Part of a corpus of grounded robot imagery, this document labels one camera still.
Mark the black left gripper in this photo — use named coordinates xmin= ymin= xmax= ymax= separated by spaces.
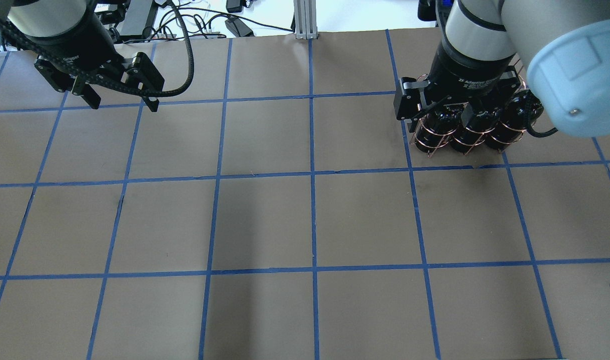
xmin=34 ymin=14 xmax=165 ymax=113

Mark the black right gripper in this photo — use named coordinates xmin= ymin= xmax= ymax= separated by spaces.
xmin=394 ymin=42 xmax=520 ymax=133

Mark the dark glass wine bottle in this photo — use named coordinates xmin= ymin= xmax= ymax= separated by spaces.
xmin=449 ymin=121 xmax=494 ymax=155

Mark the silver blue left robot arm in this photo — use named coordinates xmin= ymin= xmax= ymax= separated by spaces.
xmin=0 ymin=0 xmax=165 ymax=112

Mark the wine bottle in basket left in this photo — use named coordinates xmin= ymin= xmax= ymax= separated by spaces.
xmin=414 ymin=109 xmax=460 ymax=158

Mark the wine bottle in basket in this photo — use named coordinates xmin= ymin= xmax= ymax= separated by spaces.
xmin=414 ymin=109 xmax=460 ymax=158
xmin=484 ymin=89 xmax=543 ymax=152

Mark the wine bottle in basket right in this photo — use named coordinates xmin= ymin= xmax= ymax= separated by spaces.
xmin=484 ymin=89 xmax=543 ymax=152

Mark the large black power brick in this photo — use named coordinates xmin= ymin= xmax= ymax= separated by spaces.
xmin=118 ymin=0 xmax=158 ymax=42

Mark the black power adapter brick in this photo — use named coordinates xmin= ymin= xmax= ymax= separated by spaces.
xmin=224 ymin=17 xmax=255 ymax=38

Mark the copper wire wine basket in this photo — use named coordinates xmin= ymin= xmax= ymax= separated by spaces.
xmin=394 ymin=60 xmax=543 ymax=157

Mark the aluminium frame post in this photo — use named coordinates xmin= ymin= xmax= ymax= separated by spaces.
xmin=293 ymin=0 xmax=319 ymax=40

